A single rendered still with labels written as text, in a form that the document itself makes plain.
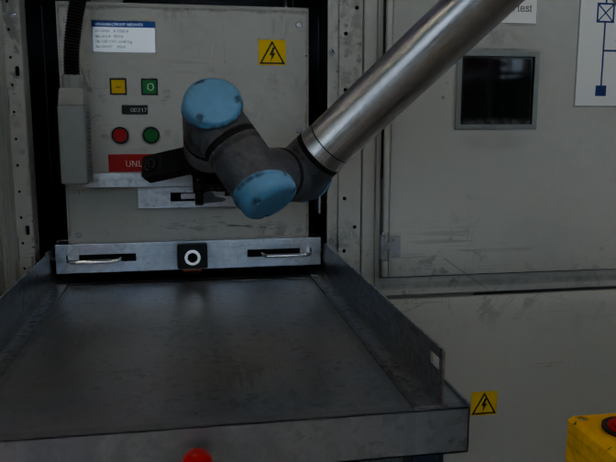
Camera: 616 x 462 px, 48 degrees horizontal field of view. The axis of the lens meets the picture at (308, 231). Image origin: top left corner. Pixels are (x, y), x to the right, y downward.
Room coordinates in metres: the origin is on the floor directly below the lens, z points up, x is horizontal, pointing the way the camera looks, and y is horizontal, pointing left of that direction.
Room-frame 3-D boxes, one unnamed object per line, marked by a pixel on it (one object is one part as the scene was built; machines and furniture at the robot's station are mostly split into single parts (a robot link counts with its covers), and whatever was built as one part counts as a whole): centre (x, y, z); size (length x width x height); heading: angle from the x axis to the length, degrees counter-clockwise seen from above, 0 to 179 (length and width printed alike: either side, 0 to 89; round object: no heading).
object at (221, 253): (1.42, 0.24, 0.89); 0.54 x 0.05 x 0.06; 100
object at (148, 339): (1.03, 0.18, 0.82); 0.68 x 0.62 x 0.06; 10
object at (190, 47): (1.41, 0.24, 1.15); 0.48 x 0.01 x 0.48; 100
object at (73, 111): (1.30, 0.43, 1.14); 0.08 x 0.05 x 0.17; 10
